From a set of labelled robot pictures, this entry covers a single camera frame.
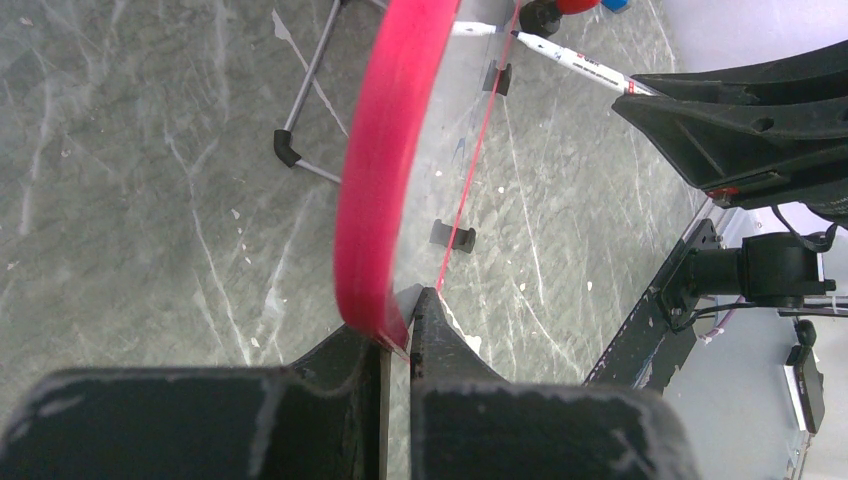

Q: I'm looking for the black device on floor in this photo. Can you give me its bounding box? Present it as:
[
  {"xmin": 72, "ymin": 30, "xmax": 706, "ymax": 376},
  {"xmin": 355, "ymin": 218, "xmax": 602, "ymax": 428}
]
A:
[{"xmin": 784, "ymin": 319, "xmax": 826, "ymax": 435}]

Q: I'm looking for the white blue whiteboard marker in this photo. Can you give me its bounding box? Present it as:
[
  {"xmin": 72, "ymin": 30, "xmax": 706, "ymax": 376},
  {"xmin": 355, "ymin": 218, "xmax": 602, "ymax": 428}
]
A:
[{"xmin": 511, "ymin": 30, "xmax": 662, "ymax": 96}]

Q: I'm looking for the aluminium base frame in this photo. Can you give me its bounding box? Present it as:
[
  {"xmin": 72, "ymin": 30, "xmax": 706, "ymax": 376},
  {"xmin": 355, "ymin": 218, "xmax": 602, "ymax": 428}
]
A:
[{"xmin": 662, "ymin": 198, "xmax": 836, "ymax": 480}]

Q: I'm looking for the grey wire whiteboard stand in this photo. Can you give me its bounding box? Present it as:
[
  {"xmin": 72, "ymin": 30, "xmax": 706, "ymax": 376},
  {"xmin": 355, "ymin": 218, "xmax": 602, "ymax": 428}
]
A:
[{"xmin": 272, "ymin": 0, "xmax": 389, "ymax": 185}]

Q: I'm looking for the black whiteboard foot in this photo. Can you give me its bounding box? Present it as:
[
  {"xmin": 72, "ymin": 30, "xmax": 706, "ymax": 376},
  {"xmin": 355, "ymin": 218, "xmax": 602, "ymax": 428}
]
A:
[
  {"xmin": 429, "ymin": 219, "xmax": 477, "ymax": 254},
  {"xmin": 482, "ymin": 60, "xmax": 513, "ymax": 97}
]

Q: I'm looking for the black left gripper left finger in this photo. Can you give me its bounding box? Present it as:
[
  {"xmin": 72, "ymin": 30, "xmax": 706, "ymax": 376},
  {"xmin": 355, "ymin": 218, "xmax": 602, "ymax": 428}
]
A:
[{"xmin": 1, "ymin": 327, "xmax": 389, "ymax": 479}]

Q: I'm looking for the black base beam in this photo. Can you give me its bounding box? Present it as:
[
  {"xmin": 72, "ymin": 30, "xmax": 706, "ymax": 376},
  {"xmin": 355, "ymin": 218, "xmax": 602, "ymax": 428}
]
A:
[{"xmin": 584, "ymin": 219, "xmax": 720, "ymax": 393}]

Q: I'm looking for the pink-framed whiteboard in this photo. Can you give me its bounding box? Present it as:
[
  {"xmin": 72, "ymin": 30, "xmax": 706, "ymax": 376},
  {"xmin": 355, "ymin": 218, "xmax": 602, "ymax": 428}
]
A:
[{"xmin": 334, "ymin": 1, "xmax": 520, "ymax": 352}]

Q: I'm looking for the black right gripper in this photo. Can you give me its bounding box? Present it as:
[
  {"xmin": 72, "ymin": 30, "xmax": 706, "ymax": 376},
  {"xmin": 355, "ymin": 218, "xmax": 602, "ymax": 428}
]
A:
[{"xmin": 612, "ymin": 41, "xmax": 847, "ymax": 228}]

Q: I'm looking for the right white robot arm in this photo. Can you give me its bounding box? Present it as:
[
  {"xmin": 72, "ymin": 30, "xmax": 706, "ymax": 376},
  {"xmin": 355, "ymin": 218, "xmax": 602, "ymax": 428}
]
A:
[{"xmin": 612, "ymin": 42, "xmax": 847, "ymax": 311}]

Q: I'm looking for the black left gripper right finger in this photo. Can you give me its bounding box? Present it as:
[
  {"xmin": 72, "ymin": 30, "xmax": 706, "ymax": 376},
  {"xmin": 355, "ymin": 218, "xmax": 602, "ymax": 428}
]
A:
[{"xmin": 410, "ymin": 287, "xmax": 701, "ymax": 479}]

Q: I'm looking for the blue square block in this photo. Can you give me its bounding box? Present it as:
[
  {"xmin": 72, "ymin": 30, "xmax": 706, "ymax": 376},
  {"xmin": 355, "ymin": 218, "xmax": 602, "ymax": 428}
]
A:
[{"xmin": 601, "ymin": 0, "xmax": 632, "ymax": 14}]

